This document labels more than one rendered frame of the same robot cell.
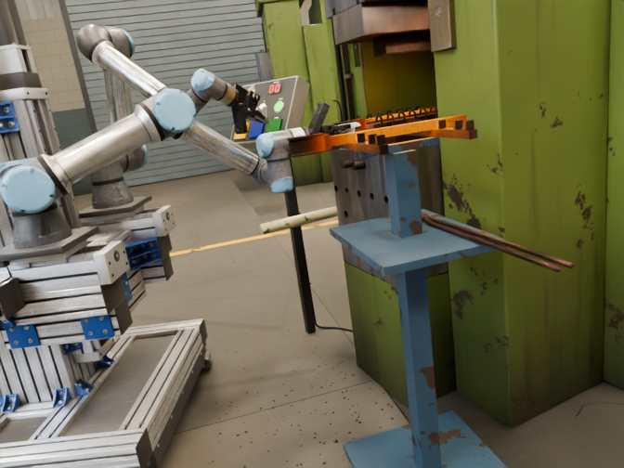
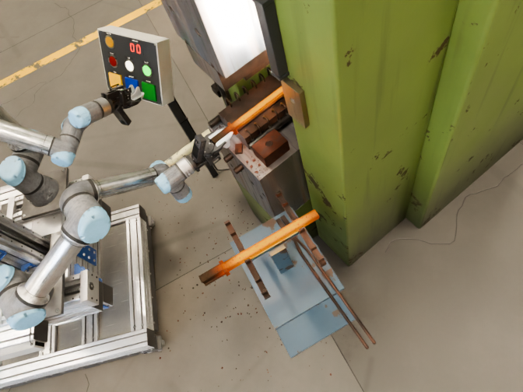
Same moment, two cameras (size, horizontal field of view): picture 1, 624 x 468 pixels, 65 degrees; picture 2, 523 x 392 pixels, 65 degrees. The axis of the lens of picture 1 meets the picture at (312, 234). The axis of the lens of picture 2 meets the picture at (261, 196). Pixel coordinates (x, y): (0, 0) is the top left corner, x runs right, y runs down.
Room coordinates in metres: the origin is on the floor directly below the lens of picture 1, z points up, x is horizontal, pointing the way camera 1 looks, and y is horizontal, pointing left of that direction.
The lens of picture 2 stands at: (0.66, -0.33, 2.28)
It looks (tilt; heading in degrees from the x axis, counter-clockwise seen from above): 60 degrees down; 6
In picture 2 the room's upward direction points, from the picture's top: 24 degrees counter-clockwise
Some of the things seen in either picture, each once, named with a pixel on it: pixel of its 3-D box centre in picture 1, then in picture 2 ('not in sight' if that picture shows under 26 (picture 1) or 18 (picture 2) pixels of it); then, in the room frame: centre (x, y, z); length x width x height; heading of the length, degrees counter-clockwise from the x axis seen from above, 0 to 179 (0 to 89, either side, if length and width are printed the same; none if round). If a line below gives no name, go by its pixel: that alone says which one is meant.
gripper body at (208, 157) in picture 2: (319, 137); (202, 155); (1.67, -0.07, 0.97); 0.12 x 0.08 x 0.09; 113
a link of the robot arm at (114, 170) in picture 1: (104, 161); (19, 173); (1.89, 0.74, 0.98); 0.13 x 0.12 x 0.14; 159
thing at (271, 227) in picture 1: (308, 217); (198, 141); (2.04, 0.00, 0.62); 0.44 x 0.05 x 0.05; 113
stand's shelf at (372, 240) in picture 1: (407, 237); (284, 264); (1.21, -0.24, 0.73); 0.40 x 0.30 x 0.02; 13
